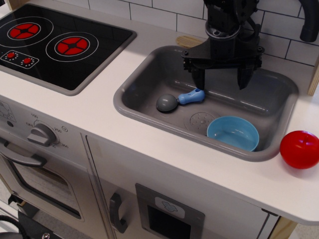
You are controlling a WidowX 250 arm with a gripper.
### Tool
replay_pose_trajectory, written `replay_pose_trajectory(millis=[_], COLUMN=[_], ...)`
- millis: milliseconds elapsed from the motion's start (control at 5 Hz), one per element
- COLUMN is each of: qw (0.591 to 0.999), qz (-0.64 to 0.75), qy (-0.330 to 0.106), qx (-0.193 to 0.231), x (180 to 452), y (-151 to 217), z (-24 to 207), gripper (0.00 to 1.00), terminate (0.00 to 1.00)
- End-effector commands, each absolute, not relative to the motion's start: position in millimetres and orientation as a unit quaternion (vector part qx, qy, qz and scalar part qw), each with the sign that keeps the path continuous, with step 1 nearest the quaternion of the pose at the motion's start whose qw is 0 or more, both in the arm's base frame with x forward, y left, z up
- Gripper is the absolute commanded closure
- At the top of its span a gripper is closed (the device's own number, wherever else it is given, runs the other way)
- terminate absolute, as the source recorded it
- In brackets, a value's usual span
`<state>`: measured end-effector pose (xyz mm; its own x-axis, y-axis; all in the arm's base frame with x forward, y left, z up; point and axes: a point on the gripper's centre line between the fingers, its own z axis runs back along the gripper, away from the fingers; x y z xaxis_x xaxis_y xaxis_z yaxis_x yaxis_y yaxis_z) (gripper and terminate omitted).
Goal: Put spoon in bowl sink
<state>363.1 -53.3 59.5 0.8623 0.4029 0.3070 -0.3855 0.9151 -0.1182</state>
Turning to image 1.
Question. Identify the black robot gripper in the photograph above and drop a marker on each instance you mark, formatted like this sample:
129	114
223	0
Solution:
238	49

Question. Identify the blue handled grey spoon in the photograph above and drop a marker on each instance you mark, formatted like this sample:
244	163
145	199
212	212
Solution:
168	102

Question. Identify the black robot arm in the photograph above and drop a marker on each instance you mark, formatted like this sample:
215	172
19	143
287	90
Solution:
227	15

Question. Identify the light blue plastic bowl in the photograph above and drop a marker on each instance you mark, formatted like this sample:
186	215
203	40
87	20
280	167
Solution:
234	131

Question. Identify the grey plastic sink basin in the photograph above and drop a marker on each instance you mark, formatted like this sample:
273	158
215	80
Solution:
267	102

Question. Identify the wooden spatula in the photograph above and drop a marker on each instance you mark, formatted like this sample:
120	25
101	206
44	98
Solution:
188	41

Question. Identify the black faucet spout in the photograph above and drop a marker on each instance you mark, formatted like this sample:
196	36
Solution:
310	28

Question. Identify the red plastic apple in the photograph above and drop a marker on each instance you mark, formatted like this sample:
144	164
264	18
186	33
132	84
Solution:
300	149

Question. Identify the grey dispenser panel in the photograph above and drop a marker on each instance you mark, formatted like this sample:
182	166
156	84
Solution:
166	217

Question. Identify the black toy stove top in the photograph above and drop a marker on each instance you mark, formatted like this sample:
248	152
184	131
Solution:
56	50

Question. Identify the grey oven dial knob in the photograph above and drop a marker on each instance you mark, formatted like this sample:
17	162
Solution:
41	135

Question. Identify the oven door with window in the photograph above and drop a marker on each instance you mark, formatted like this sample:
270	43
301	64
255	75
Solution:
59	192

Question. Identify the grey cabinet door handle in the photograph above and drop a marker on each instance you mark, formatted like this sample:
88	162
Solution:
118	224

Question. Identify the grey oven door handle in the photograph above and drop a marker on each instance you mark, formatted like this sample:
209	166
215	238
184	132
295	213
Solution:
31	161

